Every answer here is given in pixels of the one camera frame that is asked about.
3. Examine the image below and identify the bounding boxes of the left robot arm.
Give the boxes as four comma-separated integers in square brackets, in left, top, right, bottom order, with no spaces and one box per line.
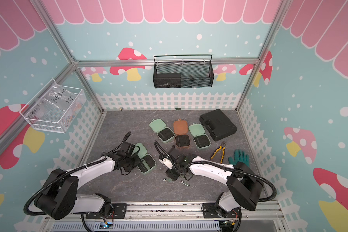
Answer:
[23,142,140,220]

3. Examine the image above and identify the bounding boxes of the black wire wall basket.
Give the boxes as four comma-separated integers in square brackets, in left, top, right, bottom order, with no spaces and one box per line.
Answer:
[153,54,215,89]

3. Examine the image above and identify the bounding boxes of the green nail clipper low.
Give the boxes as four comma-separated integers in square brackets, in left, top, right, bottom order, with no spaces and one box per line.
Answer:
[180,180,190,187]

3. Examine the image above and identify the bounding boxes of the green case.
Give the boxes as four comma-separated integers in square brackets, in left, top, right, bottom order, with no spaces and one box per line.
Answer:
[188,123,211,149]
[133,143,156,174]
[149,119,175,143]

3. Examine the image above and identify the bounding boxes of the green work glove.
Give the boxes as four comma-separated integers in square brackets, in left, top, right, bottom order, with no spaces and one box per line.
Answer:
[228,149,250,167]

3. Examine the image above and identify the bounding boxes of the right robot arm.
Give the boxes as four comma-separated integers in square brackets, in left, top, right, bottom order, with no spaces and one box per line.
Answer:
[155,143,277,218]

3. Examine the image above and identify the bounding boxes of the front aluminium rail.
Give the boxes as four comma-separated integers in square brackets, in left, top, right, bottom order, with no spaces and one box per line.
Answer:
[43,201,285,222]

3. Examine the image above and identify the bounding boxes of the white wire wall basket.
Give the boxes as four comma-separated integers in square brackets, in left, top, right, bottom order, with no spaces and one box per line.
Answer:
[19,79,85,134]

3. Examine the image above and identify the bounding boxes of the yellow handled pliers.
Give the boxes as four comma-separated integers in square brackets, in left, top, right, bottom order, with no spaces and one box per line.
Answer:
[210,141,226,164]

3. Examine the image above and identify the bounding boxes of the brown case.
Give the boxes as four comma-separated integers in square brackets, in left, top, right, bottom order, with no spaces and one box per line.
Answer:
[173,119,190,148]

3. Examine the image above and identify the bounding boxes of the black plastic tool case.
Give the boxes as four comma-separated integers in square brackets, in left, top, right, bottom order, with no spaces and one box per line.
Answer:
[199,109,237,141]

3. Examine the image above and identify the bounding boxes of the black box in basket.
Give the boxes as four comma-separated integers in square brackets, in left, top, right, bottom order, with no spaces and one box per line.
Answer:
[153,73,181,89]

